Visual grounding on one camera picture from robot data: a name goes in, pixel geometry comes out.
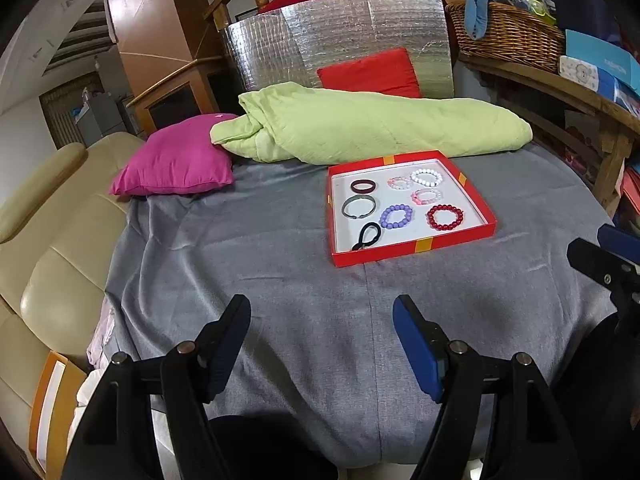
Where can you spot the red cushion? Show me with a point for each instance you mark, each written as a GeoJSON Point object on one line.
{"type": "Point", "coordinates": [370, 72]}

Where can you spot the wicker basket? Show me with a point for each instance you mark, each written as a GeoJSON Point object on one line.
{"type": "Point", "coordinates": [510, 37]}

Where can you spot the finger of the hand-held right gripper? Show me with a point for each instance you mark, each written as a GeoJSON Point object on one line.
{"type": "Point", "coordinates": [620, 242]}
{"type": "Point", "coordinates": [595, 262]}

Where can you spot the magenta pillow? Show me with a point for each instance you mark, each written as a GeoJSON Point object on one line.
{"type": "Point", "coordinates": [175, 160]}

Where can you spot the grey green bangle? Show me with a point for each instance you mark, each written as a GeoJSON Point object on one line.
{"type": "Point", "coordinates": [345, 207]}

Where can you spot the orange white box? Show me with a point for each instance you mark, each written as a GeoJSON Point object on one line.
{"type": "Point", "coordinates": [42, 400]}

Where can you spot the silver insulation sheet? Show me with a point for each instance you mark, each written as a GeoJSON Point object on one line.
{"type": "Point", "coordinates": [325, 35]}

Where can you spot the dark maroon bangle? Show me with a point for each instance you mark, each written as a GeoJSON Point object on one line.
{"type": "Point", "coordinates": [356, 187]}

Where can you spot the wooden shelf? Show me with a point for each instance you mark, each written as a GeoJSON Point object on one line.
{"type": "Point", "coordinates": [575, 95]}

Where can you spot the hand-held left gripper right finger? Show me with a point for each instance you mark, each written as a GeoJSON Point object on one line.
{"type": "Point", "coordinates": [415, 355]}

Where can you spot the light green blanket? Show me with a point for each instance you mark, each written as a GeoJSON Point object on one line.
{"type": "Point", "coordinates": [370, 125]}

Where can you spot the blue cloth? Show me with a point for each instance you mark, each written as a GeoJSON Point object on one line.
{"type": "Point", "coordinates": [477, 5]}

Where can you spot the beige leather sofa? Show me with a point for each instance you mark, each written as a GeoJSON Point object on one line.
{"type": "Point", "coordinates": [55, 260]}

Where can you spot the blue cardboard box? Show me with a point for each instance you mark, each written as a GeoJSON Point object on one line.
{"type": "Point", "coordinates": [605, 57]}

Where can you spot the red cardboard tray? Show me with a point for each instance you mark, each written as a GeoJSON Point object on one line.
{"type": "Point", "coordinates": [345, 252]}

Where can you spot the white patterned box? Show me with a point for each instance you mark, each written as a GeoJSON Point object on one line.
{"type": "Point", "coordinates": [582, 72]}

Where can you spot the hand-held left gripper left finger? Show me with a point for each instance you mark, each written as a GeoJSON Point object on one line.
{"type": "Point", "coordinates": [225, 360]}

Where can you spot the wooden cabinet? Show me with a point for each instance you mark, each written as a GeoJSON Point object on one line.
{"type": "Point", "coordinates": [150, 20]}

